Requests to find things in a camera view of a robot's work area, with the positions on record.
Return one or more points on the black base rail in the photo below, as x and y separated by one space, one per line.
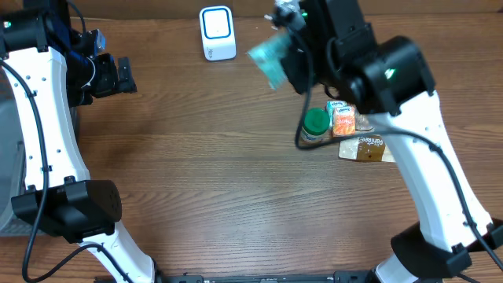
353 276

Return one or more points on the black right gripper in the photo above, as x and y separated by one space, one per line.
298 68

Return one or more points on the teal tissue pack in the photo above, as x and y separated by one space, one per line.
267 57

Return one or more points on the white barcode scanner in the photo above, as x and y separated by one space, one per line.
217 33

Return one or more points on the small teal carton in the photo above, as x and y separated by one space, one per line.
330 109

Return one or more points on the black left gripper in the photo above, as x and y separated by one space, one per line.
116 75

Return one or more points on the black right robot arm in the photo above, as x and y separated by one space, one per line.
391 84

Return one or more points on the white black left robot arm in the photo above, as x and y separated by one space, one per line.
53 68

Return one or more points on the brown white snack pouch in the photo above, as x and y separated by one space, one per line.
368 148

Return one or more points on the green capped bottle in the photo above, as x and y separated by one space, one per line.
315 125

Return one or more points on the orange tissue pack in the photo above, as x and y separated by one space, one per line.
344 121

